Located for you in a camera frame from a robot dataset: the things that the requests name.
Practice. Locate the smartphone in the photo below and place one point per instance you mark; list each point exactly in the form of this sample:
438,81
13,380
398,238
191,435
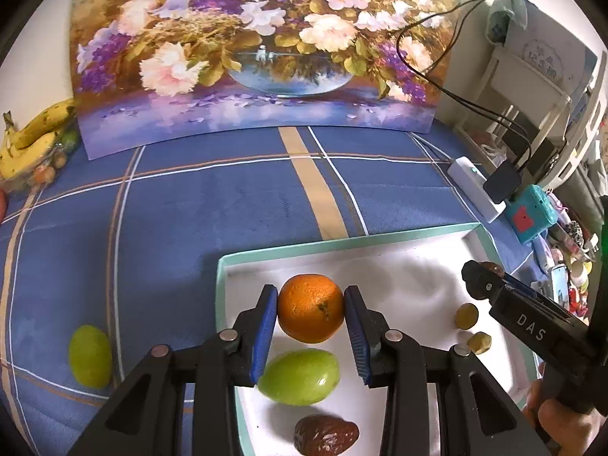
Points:
559,284

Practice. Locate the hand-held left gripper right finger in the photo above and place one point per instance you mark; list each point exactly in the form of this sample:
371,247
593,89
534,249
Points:
356,342

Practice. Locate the clear bag of small fruits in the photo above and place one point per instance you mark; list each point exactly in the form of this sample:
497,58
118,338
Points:
52,164

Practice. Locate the white printed card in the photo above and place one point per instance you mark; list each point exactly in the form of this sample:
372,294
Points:
551,52

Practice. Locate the teal toy box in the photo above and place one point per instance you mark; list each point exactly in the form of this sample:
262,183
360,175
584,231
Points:
532,213

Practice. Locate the small olive green fruit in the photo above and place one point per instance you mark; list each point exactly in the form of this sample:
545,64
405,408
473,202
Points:
467,316

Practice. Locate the black charger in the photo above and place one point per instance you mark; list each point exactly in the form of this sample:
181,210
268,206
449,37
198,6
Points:
502,181

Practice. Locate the small yellow-brown fruit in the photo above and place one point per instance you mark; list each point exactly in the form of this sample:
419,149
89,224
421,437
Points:
479,343

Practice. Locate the white power strip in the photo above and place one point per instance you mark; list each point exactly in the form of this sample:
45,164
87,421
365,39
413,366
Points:
468,183

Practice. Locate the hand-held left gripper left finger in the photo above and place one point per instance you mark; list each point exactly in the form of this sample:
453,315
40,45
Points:
267,337

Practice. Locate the brown wrinkled date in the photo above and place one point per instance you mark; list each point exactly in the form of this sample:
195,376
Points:
325,436
493,269

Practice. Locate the green mango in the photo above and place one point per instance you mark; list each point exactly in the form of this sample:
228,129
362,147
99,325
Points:
299,376
90,356

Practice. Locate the crumpled plastic wrapper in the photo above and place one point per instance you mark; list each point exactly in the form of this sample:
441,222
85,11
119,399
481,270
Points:
491,145

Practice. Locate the white lattice furniture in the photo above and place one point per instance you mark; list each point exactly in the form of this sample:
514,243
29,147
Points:
586,118

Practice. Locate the orange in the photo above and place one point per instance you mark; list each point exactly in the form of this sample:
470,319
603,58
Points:
311,308

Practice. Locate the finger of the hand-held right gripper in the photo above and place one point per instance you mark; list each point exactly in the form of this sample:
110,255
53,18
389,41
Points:
532,292
482,287

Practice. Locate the pile of assorted trinkets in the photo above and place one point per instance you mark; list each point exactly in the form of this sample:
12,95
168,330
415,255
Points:
572,247

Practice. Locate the white stool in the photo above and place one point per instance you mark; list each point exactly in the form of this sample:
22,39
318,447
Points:
517,90

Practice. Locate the red apple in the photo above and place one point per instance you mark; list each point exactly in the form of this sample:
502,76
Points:
2,204

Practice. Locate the person's right hand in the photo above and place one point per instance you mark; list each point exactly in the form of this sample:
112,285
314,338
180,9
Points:
565,430

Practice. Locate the blue plaid tablecloth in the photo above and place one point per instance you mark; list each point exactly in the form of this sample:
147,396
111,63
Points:
190,209

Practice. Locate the floral painting poster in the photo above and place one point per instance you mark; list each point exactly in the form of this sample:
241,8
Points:
261,57

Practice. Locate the light teal plastic bag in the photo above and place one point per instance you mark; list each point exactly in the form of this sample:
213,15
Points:
506,19

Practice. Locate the white foam tray green rim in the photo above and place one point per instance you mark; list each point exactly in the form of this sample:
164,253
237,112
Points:
403,285

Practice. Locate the yellow banana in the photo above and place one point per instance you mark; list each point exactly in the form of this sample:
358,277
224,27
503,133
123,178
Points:
45,121
23,156

